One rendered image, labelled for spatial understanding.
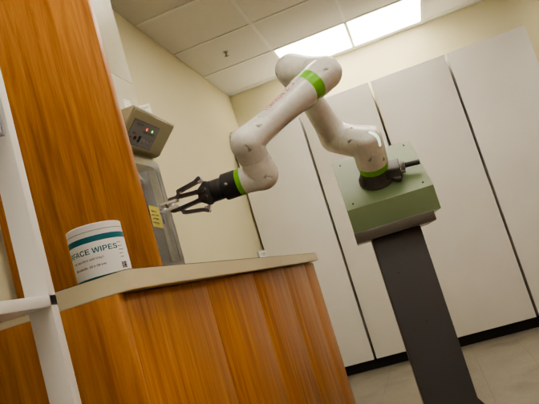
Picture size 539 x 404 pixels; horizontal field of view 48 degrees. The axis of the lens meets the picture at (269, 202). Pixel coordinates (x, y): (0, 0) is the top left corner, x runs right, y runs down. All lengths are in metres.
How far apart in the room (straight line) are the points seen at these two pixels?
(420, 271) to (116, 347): 1.53
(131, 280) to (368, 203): 1.46
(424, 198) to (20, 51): 1.56
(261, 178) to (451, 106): 3.16
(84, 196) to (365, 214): 1.12
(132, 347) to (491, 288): 3.93
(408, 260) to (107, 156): 1.24
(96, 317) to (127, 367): 0.11
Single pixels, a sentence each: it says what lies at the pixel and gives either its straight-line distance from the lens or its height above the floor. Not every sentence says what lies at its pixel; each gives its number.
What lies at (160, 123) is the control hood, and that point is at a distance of 2.18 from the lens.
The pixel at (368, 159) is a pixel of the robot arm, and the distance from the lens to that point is 2.45.
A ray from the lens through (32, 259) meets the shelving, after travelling 1.08.
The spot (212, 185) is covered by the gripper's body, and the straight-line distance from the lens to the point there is 2.04.
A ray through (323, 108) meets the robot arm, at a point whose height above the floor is 1.44.
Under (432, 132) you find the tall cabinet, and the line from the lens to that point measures 4.93.
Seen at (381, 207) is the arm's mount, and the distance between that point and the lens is 2.47.
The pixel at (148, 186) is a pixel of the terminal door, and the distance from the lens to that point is 2.14.
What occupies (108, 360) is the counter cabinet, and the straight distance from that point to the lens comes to 1.22.
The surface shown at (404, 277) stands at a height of 0.72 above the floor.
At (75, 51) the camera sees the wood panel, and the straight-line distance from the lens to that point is 2.06.
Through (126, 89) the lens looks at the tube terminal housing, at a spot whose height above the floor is 1.67.
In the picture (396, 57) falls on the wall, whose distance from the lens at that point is 5.55.
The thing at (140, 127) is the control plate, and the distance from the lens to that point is 2.08.
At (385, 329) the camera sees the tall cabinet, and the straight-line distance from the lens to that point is 4.91.
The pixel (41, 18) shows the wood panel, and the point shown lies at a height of 1.86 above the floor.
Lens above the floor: 0.82
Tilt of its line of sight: 8 degrees up
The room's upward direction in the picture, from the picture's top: 17 degrees counter-clockwise
